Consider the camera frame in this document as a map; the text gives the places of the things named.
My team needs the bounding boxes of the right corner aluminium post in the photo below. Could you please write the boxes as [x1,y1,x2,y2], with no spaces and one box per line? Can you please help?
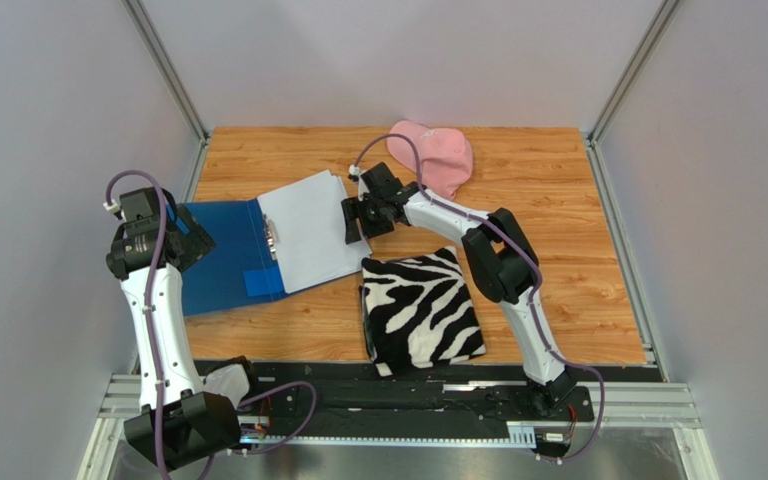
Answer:
[586,0,681,142]

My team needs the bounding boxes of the blue file folder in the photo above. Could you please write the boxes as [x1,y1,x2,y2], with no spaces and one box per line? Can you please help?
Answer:
[169,198,292,317]

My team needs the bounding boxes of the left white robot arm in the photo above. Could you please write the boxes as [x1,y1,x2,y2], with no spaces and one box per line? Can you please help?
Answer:
[106,187,251,474]

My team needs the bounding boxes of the left corner aluminium post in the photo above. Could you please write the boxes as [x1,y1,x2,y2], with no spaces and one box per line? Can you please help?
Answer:
[122,0,209,143]

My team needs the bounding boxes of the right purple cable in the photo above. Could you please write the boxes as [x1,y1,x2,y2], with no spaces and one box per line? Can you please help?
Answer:
[349,133,606,463]

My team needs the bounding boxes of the corner aluminium post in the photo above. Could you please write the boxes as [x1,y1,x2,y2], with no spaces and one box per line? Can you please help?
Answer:
[122,0,209,143]
[586,0,681,142]

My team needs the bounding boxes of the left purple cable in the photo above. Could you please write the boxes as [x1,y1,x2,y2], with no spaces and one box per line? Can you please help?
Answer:
[104,169,319,480]

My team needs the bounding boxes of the aluminium frame rail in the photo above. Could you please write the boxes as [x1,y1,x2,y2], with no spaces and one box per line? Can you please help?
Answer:
[76,374,719,479]

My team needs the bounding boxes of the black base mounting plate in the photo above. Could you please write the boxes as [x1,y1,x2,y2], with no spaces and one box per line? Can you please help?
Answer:
[137,361,664,441]

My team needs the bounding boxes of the metal folder clip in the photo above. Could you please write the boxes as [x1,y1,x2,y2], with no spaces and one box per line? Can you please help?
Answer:
[262,214,279,261]

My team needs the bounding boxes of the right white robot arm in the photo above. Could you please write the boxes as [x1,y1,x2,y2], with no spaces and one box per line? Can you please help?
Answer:
[342,163,576,408]

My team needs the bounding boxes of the purple cable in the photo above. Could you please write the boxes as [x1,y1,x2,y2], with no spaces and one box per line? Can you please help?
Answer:
[104,169,319,480]
[349,133,606,463]

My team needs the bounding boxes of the zebra print cushion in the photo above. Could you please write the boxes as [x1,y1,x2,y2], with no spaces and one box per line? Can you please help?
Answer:
[359,246,487,378]

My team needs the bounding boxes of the pink baseball cap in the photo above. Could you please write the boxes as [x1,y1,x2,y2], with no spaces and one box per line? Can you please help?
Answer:
[390,120,474,201]

